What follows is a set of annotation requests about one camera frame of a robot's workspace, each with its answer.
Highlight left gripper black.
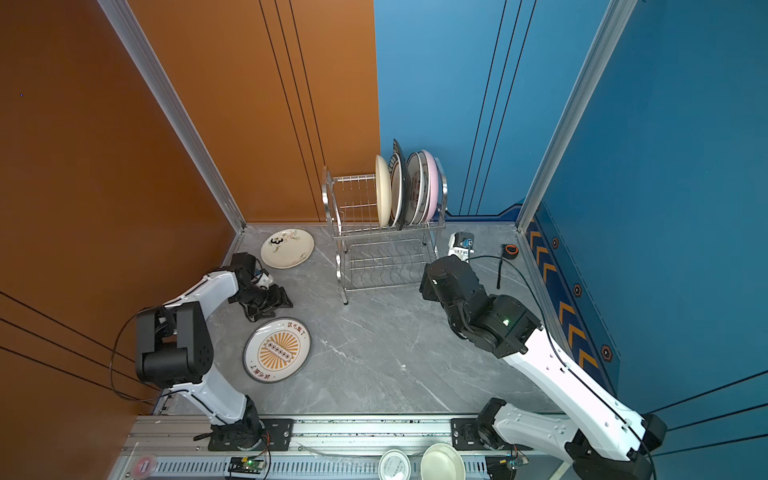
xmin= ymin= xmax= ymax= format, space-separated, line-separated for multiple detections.
xmin=235 ymin=284 xmax=293 ymax=321

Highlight white plate orange sunburst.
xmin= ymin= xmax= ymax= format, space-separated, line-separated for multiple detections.
xmin=243 ymin=317 xmax=312 ymax=383

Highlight cream plate with panda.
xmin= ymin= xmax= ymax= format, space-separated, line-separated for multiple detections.
xmin=260 ymin=228 xmax=315 ymax=269

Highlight steel two-tier dish rack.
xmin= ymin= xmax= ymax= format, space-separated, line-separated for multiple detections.
xmin=321 ymin=168 xmax=448 ymax=305

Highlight dark square floral plate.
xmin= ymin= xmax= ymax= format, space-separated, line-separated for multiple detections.
xmin=390 ymin=139 xmax=411 ymax=231

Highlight white plate red chinese characters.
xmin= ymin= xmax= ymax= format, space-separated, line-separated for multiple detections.
xmin=405 ymin=152 xmax=423 ymax=225

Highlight white plate dark green rim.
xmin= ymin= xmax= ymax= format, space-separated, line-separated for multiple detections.
xmin=390 ymin=153 xmax=405 ymax=227

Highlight plain cream plate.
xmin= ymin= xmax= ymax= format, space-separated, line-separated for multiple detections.
xmin=375 ymin=155 xmax=392 ymax=228

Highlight pink plate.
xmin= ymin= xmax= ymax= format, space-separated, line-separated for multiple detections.
xmin=422 ymin=150 xmax=442 ymax=222

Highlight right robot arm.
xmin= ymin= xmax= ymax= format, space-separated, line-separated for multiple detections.
xmin=420 ymin=255 xmax=667 ymax=479

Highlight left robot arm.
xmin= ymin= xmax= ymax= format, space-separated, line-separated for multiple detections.
xmin=135 ymin=252 xmax=293 ymax=451

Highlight black orange tape roll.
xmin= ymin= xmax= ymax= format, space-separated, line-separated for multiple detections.
xmin=496 ymin=244 xmax=519 ymax=290

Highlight green circuit board left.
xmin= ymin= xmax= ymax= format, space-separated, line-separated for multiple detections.
xmin=227 ymin=456 xmax=268 ymax=479

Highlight green circuit board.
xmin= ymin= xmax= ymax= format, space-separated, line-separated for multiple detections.
xmin=499 ymin=455 xmax=530 ymax=476
xmin=227 ymin=456 xmax=268 ymax=479

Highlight white bowl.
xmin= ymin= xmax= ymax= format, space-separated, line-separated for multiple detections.
xmin=419 ymin=443 xmax=466 ymax=480

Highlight white round lid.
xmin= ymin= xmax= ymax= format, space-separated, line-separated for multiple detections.
xmin=377 ymin=449 xmax=412 ymax=480

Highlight green circuit board right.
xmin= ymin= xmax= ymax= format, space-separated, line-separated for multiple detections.
xmin=499 ymin=455 xmax=530 ymax=476

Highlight pink tape roll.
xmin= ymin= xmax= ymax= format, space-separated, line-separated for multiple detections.
xmin=127 ymin=455 xmax=158 ymax=480

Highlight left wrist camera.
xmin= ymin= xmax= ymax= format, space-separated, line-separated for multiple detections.
xmin=251 ymin=269 xmax=274 ymax=289

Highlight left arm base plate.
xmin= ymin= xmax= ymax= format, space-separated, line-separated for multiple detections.
xmin=207 ymin=418 xmax=294 ymax=452

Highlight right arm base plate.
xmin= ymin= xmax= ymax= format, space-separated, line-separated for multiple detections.
xmin=450 ymin=418 xmax=513 ymax=451

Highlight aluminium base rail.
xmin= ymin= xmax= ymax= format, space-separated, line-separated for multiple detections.
xmin=107 ymin=413 xmax=637 ymax=480

